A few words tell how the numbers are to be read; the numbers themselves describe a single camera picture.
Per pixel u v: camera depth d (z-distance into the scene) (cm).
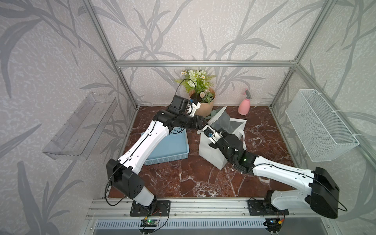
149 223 71
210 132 60
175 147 91
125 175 40
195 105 68
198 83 94
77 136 68
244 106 109
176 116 53
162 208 74
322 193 39
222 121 91
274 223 74
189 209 75
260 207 72
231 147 53
